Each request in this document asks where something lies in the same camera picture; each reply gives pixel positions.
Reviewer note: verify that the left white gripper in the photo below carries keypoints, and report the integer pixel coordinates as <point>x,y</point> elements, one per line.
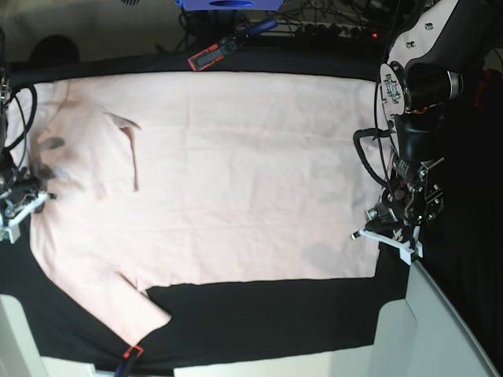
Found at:
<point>382,225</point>

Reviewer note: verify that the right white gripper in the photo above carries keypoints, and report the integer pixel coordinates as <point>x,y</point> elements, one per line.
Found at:
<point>19,201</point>

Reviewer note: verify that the pink T-shirt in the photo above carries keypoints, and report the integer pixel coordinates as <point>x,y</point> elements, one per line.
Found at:
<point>197,178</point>

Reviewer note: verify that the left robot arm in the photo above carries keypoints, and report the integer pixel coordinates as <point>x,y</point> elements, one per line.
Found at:
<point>429,56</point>

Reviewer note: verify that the orange blue clamp right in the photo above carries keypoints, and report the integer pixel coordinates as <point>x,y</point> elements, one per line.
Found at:
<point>480,93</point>

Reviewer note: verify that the orange blue clamp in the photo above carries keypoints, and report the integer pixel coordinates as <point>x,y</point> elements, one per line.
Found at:
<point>480,93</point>
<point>228,45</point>
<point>130,358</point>

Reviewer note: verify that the orange blue clamp bottom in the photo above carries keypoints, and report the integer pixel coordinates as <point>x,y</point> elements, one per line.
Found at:
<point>130,358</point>

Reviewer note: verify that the black table cloth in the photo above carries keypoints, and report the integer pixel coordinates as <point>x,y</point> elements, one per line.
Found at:
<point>210,323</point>

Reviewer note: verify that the black power strip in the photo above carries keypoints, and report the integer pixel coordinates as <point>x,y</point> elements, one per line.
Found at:
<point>291,29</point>

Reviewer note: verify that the orange blue clamp top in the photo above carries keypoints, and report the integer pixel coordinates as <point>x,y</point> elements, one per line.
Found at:
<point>228,45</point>

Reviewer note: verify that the blue plastic box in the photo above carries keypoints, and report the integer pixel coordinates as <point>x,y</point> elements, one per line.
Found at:
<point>198,5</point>

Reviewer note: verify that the white table frame left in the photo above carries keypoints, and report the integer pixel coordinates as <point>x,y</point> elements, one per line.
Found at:
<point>20,355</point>

